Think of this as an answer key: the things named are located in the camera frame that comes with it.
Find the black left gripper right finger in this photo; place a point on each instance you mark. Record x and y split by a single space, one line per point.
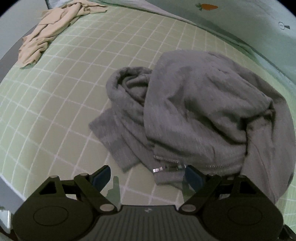
231 207

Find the green grid bed sheet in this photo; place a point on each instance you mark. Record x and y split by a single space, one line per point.
46 109

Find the beige crumpled garment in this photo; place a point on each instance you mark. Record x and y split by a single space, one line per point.
54 21

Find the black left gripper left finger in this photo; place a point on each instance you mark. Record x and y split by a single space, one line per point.
64 209

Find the grey zip hoodie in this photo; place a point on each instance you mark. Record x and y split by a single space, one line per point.
200 109

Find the light carrot print quilt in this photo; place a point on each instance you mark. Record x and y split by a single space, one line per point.
266 27

